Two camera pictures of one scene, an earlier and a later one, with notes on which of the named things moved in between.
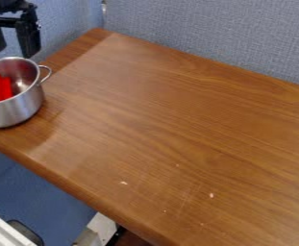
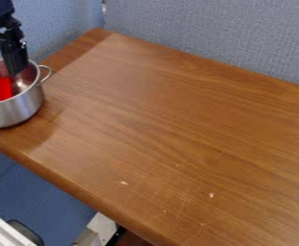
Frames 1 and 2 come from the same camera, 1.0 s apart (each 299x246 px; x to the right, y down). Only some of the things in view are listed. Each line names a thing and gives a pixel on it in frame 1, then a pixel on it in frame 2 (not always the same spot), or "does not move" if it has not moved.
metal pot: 19,109 does not move
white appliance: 1,233 does not move
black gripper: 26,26 → 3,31
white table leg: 98,233 does not move
